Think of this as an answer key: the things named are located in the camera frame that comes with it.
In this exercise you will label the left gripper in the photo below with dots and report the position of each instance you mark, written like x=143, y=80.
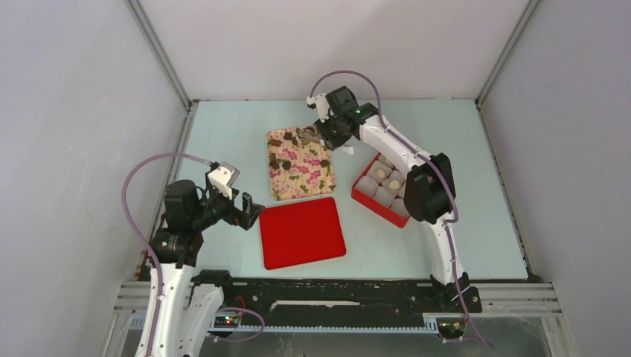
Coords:
x=245, y=217

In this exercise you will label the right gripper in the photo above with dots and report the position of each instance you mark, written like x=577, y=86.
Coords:
x=332, y=143

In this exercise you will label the floral tray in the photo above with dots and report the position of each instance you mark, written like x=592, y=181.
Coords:
x=296, y=170

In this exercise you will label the metal tongs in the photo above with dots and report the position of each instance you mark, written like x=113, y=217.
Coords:
x=320, y=138

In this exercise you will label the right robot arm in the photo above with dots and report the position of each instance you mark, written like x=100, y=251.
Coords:
x=429, y=197

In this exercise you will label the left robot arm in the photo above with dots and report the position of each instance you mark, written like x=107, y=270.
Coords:
x=182, y=304

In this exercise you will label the red chocolate box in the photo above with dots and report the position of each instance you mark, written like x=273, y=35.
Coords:
x=380, y=188

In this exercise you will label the red box lid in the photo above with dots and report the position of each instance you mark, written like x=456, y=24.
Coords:
x=301, y=233

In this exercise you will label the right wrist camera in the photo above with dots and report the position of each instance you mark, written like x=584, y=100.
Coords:
x=320, y=103

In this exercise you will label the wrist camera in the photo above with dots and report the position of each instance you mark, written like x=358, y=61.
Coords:
x=221, y=178
x=320, y=103

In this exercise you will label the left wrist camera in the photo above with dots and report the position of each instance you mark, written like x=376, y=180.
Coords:
x=221, y=178

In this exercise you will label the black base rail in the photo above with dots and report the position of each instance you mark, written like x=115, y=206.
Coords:
x=335, y=303

